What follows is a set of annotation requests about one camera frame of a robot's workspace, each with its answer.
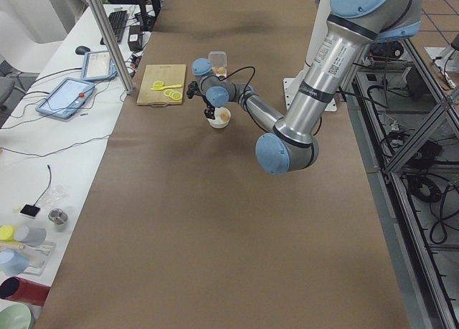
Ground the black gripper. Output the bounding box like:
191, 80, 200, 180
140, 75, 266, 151
202, 96, 216, 119

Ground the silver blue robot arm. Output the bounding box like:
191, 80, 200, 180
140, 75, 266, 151
186, 0, 422, 174

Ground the clear plastic egg box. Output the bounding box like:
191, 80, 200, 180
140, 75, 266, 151
208, 51, 227, 80

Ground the black box on desk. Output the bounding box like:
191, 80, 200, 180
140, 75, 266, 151
128, 25, 143, 52

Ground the white paper bowl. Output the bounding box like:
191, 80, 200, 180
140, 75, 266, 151
207, 107, 231, 129

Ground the lemon slice top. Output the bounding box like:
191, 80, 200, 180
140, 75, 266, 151
171, 92, 182, 100

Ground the yellow plastic knife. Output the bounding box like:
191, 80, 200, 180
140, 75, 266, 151
162, 84, 183, 90

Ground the wooden cutting board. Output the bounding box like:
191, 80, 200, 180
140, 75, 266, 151
136, 64, 186, 107

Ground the lemon slice near knife tip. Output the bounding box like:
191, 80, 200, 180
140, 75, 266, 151
151, 80, 165, 90

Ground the far blue teach pendant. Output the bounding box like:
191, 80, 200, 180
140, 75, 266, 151
80, 51, 117, 82

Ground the blue teach pendant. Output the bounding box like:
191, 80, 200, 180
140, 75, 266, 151
36, 77, 95, 120
80, 51, 117, 82

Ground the black keyboard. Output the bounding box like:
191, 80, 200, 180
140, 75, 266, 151
108, 10, 128, 43

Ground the black computer mouse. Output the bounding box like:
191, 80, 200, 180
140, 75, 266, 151
75, 45, 91, 55

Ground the near blue teach pendant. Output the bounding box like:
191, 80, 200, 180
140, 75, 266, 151
36, 77, 95, 120

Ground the small metal cylinder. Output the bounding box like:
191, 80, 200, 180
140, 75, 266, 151
48, 209, 68, 232

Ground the dark grey pad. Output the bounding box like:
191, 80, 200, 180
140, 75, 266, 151
20, 204, 40, 218

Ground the grey cup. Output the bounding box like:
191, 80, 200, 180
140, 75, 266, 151
14, 226, 47, 247

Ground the yellow cup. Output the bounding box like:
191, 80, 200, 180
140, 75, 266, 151
0, 225, 16, 242

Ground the light blue cup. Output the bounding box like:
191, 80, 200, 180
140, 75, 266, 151
0, 249, 29, 277

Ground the red bottle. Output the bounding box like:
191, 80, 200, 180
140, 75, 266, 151
1, 277, 50, 306

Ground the green bowl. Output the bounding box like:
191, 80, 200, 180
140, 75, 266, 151
0, 304, 34, 329

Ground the black camera cable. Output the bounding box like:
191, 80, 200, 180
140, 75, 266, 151
219, 65, 257, 104

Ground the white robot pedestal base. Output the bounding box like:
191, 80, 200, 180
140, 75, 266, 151
283, 0, 331, 109

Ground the aluminium frame post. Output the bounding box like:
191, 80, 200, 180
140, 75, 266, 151
87, 0, 134, 95

